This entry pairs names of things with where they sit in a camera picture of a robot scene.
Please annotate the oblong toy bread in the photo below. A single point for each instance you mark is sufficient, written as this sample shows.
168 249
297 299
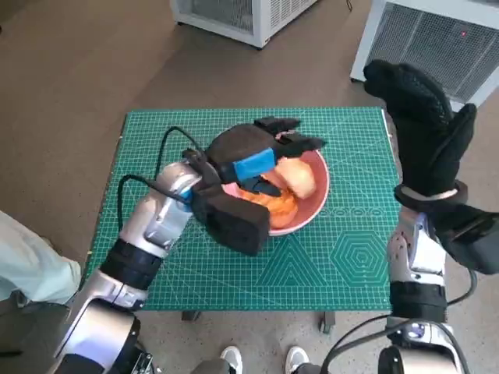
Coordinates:
280 214

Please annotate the green cutting mat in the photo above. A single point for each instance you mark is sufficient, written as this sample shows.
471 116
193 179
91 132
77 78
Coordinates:
234 280

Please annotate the large white mesh cabinet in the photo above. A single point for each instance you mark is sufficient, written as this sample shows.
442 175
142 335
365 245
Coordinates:
429 39

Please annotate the pink bowl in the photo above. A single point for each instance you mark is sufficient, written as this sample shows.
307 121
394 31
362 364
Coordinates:
321 175

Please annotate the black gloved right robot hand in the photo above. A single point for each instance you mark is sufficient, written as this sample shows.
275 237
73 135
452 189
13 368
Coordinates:
425 140

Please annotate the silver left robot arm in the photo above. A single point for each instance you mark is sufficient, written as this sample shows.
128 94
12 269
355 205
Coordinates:
156 218

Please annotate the black floor device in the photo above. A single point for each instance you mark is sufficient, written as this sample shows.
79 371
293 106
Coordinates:
146 362

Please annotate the white shoe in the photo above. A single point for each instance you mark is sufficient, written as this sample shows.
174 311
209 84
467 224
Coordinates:
231 360
298 360

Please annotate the round toy bread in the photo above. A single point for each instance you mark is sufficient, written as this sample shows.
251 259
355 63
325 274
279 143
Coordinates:
300 179

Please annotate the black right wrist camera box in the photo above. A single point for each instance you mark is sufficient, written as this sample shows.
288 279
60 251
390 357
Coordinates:
471 241

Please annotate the low white mesh cabinet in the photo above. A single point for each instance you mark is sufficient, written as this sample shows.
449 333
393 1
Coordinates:
257 19

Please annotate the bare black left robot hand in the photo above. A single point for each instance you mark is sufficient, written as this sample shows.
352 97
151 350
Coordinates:
241 148

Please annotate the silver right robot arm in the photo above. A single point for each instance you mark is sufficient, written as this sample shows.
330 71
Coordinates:
413 257

